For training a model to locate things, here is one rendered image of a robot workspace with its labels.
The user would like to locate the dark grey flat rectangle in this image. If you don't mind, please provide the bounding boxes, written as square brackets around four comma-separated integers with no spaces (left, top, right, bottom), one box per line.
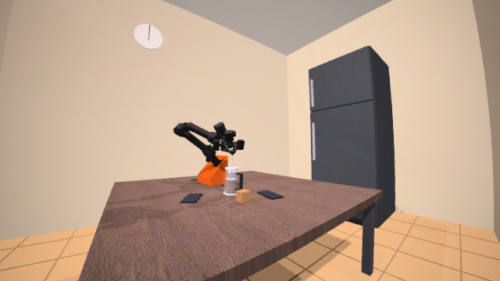
[257,190,283,200]
[180,194,202,204]

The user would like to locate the white french press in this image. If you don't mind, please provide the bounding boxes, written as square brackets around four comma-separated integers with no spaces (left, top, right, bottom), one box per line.
[223,149,243,196]

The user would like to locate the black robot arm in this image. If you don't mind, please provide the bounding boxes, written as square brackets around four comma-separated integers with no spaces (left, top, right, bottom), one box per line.
[173,122,236,167]

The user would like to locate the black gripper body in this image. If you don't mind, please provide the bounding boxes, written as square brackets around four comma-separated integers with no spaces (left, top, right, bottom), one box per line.
[212,137,245,151]

